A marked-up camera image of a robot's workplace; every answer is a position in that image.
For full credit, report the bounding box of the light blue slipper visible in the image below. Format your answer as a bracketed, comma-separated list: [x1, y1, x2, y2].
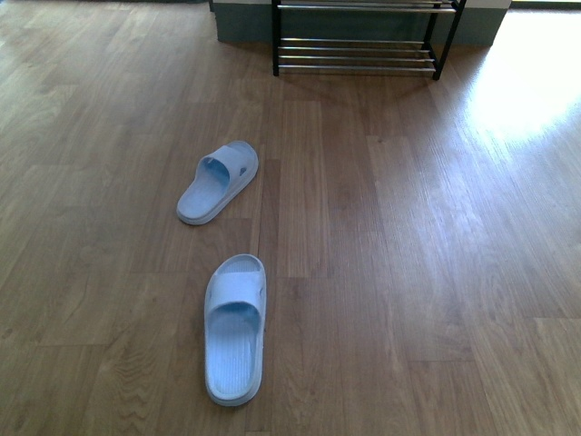
[176, 141, 259, 225]
[204, 253, 267, 407]

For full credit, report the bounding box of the black metal shoe rack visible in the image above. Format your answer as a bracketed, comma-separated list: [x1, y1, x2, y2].
[271, 1, 466, 80]

